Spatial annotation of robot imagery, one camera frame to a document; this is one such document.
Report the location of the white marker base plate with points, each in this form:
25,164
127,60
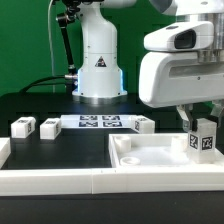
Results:
95,121

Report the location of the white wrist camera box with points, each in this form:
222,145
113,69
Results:
181,36

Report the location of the white square table top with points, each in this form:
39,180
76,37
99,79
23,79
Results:
148,150

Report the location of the white U-shaped obstacle fence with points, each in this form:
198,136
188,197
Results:
200,177

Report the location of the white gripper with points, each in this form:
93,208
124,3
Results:
170,79

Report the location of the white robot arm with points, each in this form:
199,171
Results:
99,78

